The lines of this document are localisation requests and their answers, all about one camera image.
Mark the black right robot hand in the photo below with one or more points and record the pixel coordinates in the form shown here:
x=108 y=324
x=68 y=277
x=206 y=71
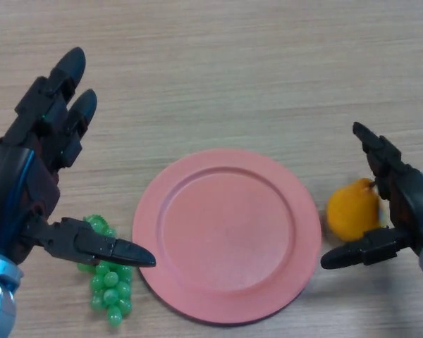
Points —
x=414 y=200

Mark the pink round plate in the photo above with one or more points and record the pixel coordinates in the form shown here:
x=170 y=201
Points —
x=225 y=243

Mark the yellow pear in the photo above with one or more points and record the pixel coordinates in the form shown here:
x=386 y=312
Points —
x=352 y=211

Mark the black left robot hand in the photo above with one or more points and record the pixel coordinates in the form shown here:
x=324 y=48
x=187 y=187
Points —
x=14 y=183

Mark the green grape bunch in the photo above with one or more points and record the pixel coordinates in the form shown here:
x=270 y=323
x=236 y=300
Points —
x=111 y=292

